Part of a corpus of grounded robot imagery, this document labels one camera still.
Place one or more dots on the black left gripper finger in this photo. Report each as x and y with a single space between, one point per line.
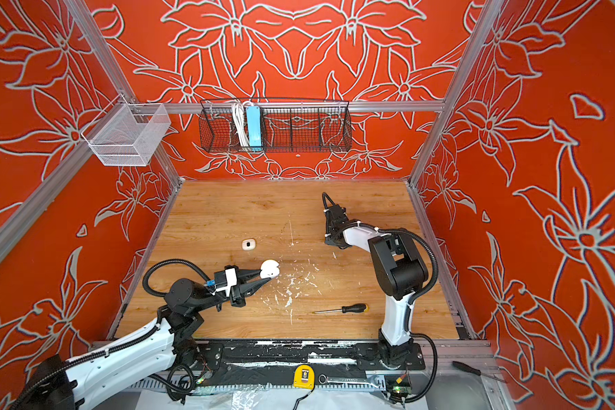
250 288
246 275

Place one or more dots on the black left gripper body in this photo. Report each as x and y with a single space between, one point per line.
210 301

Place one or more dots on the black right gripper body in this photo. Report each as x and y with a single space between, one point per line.
329 237

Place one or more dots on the white earbud charging case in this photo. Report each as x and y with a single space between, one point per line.
249 244

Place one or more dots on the black handled screwdriver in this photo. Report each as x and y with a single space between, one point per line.
357 308

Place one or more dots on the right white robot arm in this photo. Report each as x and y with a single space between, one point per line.
405 267

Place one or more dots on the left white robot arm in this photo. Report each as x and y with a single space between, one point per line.
165 344

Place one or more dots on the yellow tape measure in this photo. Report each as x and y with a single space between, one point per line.
304 377

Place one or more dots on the silver wrench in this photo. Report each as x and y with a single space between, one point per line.
323 379

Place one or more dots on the light blue box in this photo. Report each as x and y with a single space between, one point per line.
253 115

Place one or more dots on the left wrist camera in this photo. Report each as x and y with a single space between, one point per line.
223 282

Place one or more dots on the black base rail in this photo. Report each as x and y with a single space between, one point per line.
223 364

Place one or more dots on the black wire wall basket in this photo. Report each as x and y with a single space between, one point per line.
287 125

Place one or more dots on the clear plastic wall bin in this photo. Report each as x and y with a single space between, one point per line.
123 138

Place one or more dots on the black tool on frame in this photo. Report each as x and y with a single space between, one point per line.
463 367

